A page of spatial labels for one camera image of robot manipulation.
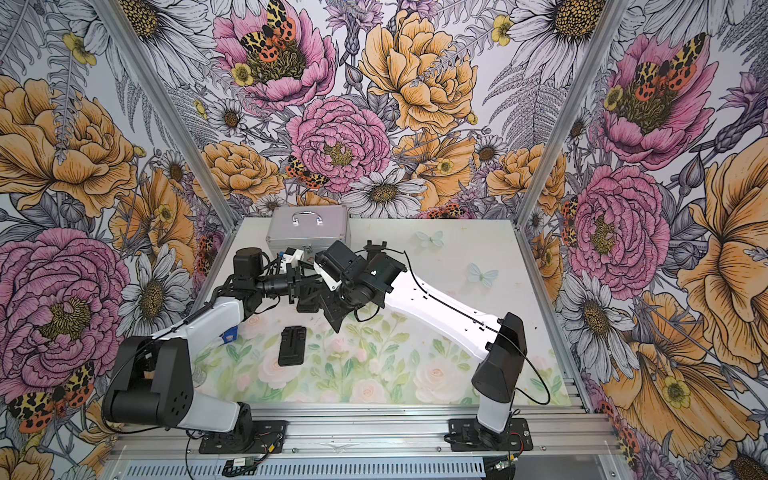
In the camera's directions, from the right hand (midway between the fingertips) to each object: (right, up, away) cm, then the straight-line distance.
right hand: (333, 313), depth 72 cm
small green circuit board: (-22, -35, -1) cm, 41 cm away
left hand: (-4, +6, +9) cm, 11 cm away
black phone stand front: (-15, -13, +15) cm, 25 cm away
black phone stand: (-8, +5, +5) cm, 10 cm away
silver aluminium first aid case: (-14, +22, +28) cm, 38 cm away
